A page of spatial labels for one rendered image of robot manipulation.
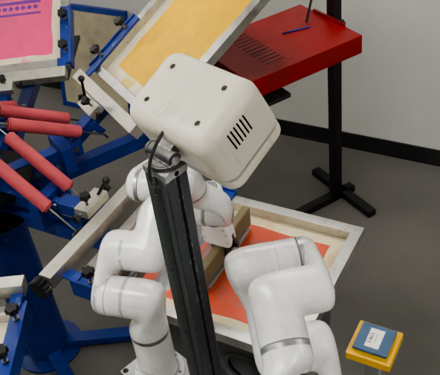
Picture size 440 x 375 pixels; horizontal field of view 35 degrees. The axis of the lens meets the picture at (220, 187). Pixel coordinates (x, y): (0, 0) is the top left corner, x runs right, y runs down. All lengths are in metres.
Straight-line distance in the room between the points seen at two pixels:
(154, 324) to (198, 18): 1.63
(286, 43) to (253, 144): 2.10
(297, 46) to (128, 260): 1.79
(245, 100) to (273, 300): 0.33
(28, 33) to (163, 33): 0.71
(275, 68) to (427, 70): 1.20
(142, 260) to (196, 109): 0.59
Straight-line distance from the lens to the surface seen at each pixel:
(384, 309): 3.46
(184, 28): 2.99
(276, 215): 2.45
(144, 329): 1.65
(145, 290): 1.61
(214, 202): 1.95
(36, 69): 3.24
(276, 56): 3.13
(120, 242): 1.65
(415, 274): 3.63
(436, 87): 4.04
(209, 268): 2.21
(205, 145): 1.09
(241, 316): 2.18
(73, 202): 2.58
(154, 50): 3.03
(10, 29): 3.50
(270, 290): 1.17
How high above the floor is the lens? 2.59
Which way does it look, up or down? 38 degrees down
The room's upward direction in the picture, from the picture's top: 8 degrees counter-clockwise
